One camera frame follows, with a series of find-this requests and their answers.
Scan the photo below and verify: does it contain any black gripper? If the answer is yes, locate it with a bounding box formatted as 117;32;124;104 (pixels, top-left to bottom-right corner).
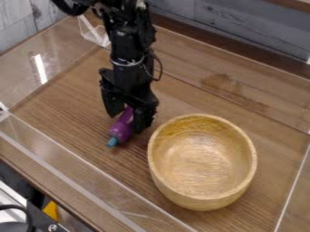
99;58;159;133

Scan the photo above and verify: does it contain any purple toy eggplant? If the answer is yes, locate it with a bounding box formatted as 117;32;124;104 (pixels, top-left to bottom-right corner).
107;107;133;148

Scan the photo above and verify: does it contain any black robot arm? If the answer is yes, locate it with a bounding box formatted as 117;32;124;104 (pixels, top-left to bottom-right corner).
51;0;162;132

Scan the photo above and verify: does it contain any light wooden bowl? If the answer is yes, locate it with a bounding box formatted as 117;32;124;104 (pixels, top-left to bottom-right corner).
148;113;258;211

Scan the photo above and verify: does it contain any yellow and black equipment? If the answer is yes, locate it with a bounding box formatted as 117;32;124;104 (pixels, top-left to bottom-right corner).
27;198;75;232

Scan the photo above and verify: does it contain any black cable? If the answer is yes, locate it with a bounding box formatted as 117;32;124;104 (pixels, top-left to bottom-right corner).
0;203;35;232

